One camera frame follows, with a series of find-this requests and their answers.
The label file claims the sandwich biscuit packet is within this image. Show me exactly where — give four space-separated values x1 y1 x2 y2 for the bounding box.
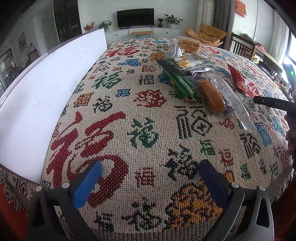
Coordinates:
157 55 211 76

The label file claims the bun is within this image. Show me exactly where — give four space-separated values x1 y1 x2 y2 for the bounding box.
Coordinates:
197 75 234 122

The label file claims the small wooden bench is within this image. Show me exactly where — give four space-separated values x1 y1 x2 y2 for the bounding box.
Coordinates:
130 31 154 39

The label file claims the dark glass cabinet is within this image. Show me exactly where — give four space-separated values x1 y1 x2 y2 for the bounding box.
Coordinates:
53 0 82 43

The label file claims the red flower vase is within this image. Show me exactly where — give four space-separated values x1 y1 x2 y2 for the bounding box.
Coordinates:
83 21 94 33

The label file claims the small potted plant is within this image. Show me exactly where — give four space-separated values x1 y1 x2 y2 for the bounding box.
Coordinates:
157 18 164 28

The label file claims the red snack packet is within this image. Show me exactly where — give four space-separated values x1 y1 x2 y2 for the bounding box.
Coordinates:
227 64 256 98

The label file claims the patterned woven table cloth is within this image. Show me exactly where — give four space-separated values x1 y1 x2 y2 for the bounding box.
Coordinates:
1 38 295 240

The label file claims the bagged sliced bread loaf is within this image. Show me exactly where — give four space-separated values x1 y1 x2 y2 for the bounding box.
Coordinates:
174 36 203 54

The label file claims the person's right hand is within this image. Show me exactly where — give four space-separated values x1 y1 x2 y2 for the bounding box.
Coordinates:
285 113 296 160

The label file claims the dark wooden dining chair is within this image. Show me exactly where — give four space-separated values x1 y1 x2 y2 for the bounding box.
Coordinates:
229 33 256 60

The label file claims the white tv cabinet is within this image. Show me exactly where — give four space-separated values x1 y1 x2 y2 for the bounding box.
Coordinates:
105 28 181 42

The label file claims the orange lounge chair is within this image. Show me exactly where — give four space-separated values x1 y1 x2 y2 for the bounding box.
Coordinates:
185 24 227 47

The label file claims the red wall decoration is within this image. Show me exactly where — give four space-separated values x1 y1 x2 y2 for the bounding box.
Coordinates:
235 0 246 17

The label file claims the green plant left of tv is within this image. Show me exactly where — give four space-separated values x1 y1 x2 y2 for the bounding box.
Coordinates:
98 20 112 32

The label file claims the green snack packet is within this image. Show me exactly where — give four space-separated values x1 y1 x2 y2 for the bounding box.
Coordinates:
163 69 199 103

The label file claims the black flat television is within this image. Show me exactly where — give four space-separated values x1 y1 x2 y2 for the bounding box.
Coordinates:
116 8 154 28

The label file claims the grey curtain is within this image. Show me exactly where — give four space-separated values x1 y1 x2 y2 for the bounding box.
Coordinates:
213 0 235 32

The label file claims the potted green plant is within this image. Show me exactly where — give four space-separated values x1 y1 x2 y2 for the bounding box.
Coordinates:
164 14 183 29

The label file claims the white cardboard box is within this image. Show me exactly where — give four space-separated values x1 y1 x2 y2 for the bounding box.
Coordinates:
0 29 107 184

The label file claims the brown bar clear wrapper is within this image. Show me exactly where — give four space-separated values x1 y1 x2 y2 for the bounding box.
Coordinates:
212 75 255 132

